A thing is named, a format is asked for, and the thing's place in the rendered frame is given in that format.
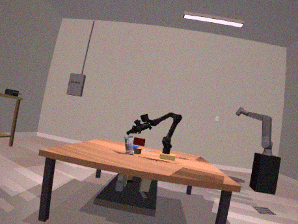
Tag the glass french press with black handle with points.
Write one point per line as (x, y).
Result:
(128, 141)

